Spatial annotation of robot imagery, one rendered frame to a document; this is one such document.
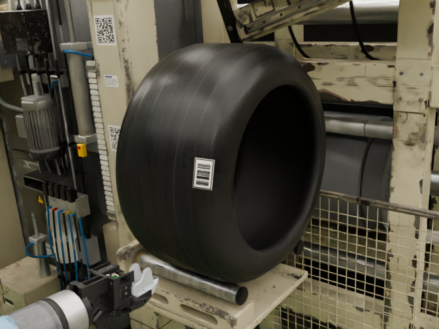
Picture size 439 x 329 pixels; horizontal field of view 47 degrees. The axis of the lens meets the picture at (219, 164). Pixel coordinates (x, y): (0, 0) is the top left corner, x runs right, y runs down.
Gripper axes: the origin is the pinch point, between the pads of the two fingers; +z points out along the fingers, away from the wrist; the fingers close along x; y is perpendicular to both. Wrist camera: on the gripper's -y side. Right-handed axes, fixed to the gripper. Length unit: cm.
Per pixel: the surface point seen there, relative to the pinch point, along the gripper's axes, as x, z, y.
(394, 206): -29, 65, 7
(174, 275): 10.7, 18.4, -7.9
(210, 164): -11.5, 4.6, 26.8
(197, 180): -9.3, 3.3, 23.6
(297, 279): -9, 49, -14
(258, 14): 13, 58, 59
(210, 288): -1.0, 18.4, -7.9
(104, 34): 34, 19, 52
